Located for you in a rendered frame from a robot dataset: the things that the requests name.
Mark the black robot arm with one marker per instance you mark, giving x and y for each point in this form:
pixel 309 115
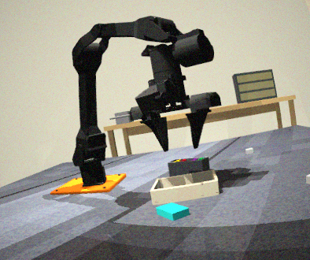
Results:
pixel 192 48

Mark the small turquoise block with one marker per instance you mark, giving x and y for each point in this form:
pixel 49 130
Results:
pixel 173 211

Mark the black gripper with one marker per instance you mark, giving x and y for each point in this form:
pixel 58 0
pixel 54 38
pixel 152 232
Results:
pixel 199 107

